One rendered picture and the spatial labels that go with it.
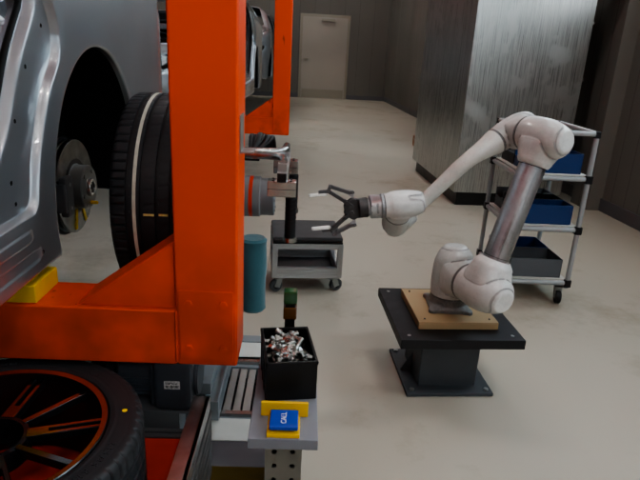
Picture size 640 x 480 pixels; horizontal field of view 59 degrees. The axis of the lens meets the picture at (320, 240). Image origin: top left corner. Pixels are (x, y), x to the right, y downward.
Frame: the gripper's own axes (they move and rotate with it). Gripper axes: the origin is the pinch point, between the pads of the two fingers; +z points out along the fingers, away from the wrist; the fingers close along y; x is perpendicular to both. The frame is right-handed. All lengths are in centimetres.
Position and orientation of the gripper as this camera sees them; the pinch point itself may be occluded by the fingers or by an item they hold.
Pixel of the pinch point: (313, 211)
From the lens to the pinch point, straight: 211.2
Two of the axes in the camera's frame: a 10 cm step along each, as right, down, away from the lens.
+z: -10.0, 0.9, -0.3
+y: 0.8, 9.6, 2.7
